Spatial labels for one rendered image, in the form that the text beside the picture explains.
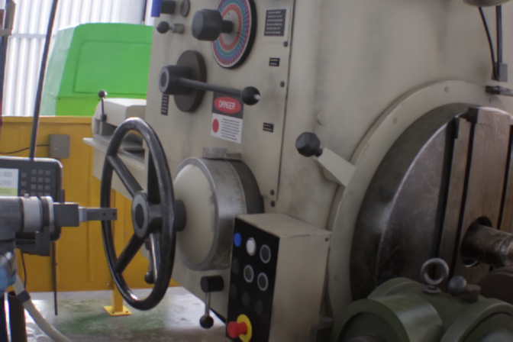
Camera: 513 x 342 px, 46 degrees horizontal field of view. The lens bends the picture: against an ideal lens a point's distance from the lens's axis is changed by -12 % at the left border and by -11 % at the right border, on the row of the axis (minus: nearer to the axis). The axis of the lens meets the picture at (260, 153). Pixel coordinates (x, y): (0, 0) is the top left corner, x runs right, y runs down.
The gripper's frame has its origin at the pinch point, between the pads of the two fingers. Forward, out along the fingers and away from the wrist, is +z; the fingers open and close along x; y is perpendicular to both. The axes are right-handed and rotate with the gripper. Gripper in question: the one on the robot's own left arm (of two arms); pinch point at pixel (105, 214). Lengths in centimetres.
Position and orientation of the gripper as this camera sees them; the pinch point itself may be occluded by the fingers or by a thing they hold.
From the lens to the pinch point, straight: 145.3
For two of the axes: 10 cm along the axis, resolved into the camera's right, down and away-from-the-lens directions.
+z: 8.5, 0.1, 5.3
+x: -5.3, 0.6, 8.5
